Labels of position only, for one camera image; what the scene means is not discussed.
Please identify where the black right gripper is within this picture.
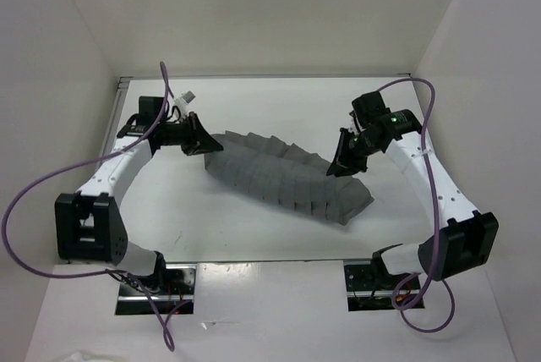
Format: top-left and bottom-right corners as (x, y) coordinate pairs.
(327, 127), (380, 178)

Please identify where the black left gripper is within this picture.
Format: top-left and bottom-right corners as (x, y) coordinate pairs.
(157, 112), (222, 156)

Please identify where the grey pleated skirt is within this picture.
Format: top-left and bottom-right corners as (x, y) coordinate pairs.
(205, 130), (374, 226)

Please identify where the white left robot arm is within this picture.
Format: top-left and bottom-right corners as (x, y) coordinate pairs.
(54, 112), (223, 294)

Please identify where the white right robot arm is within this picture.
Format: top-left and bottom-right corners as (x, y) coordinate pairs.
(183, 110), (499, 288)

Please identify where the white crumpled cloth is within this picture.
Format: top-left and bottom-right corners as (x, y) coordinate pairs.
(57, 351), (124, 362)

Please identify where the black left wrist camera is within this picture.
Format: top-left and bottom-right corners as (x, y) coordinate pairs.
(135, 96), (168, 127)

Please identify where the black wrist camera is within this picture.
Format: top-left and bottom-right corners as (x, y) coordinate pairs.
(352, 91), (391, 128)
(135, 96), (168, 127)

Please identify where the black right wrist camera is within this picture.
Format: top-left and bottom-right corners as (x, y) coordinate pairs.
(352, 91), (391, 128)

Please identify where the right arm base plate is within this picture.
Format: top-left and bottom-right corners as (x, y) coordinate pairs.
(343, 260), (421, 312)

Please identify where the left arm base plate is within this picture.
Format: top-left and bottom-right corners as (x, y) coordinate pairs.
(115, 263), (197, 316)

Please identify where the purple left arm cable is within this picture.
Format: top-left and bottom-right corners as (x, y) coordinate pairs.
(1, 61), (177, 353)

